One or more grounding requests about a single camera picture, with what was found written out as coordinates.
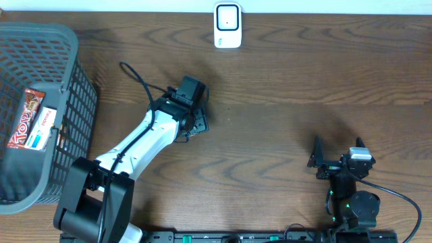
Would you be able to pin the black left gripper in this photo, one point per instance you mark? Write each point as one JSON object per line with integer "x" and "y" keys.
{"x": 202, "y": 121}

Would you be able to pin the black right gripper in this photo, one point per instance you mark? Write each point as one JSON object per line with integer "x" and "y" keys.
{"x": 316, "y": 159}

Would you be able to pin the white Panadol box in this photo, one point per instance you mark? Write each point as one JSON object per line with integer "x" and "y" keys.
{"x": 41, "y": 130}

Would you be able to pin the red Top chocolate bar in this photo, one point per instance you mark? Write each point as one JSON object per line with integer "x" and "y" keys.
{"x": 32, "y": 101}

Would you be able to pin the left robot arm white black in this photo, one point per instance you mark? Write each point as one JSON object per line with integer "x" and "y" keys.
{"x": 96, "y": 202}

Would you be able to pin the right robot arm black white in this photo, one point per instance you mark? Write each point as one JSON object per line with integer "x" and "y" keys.
{"x": 356, "y": 209}

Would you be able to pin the white barcode scanner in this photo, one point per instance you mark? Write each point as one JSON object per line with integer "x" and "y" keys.
{"x": 227, "y": 17}

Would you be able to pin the grey plastic basket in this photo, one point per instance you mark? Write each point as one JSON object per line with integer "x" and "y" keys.
{"x": 43, "y": 57}

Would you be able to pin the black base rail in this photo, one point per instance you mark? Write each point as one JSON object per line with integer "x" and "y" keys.
{"x": 295, "y": 236}

